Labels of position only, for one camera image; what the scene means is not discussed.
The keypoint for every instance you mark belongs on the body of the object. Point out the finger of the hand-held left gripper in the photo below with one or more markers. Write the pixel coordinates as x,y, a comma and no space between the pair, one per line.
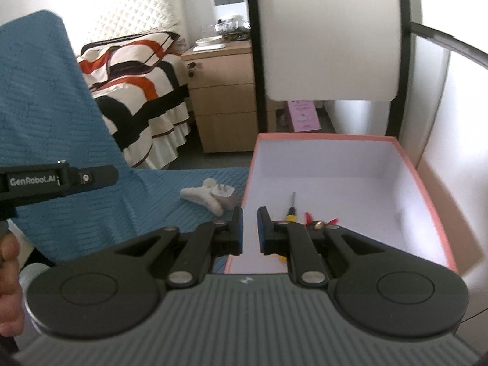
99,176

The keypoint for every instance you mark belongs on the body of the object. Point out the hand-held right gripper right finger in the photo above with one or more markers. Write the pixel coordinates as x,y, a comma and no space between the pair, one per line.
262,232

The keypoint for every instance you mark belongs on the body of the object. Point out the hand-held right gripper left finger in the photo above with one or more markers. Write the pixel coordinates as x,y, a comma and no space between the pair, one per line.
239,232

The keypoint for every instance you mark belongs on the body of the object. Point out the red tasselled toy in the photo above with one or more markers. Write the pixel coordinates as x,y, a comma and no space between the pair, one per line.
316,224

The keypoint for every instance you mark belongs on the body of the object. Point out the orange box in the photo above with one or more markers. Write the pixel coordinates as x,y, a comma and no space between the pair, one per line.
343,167

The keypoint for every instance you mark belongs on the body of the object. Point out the person's left hand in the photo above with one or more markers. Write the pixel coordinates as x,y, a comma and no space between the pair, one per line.
9,286

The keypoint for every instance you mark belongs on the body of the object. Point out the white hair claw clip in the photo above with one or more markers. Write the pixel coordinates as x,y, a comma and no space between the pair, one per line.
202,198

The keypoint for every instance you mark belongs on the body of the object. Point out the blue textured blanket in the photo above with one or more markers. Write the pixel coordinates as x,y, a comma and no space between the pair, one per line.
57,122

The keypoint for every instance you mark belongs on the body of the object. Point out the striped orange black bedspread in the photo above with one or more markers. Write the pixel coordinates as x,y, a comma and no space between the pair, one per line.
133,95

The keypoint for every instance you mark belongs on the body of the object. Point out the pink paper sign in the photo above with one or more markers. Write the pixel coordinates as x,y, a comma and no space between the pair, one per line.
303,116

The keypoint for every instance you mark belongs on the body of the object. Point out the wooden nightstand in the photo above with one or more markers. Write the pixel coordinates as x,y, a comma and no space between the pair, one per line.
225,103

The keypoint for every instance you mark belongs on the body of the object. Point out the keys in drawer lock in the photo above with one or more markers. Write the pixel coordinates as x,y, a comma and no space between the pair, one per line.
192,68

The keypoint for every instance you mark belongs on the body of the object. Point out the white plate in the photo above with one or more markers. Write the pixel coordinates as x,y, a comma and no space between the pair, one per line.
209,40

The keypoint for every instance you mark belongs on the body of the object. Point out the white quilted headboard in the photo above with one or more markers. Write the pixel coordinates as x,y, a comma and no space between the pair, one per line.
141,3

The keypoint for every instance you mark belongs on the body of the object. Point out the clear plastic container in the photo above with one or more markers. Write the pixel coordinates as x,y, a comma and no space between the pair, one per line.
228,26

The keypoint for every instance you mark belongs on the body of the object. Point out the white chair with black frame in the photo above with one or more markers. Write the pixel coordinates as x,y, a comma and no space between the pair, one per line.
328,45

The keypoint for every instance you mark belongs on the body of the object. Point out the curved metal rail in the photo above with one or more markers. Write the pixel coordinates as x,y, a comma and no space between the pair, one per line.
450,40

